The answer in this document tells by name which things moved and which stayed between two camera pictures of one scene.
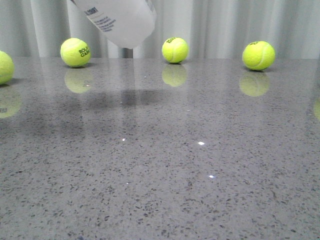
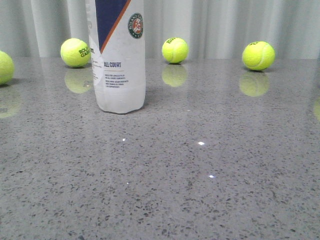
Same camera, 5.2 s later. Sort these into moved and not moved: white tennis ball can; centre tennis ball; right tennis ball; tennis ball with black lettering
Moved: white tennis ball can
Not moved: right tennis ball; centre tennis ball; tennis ball with black lettering
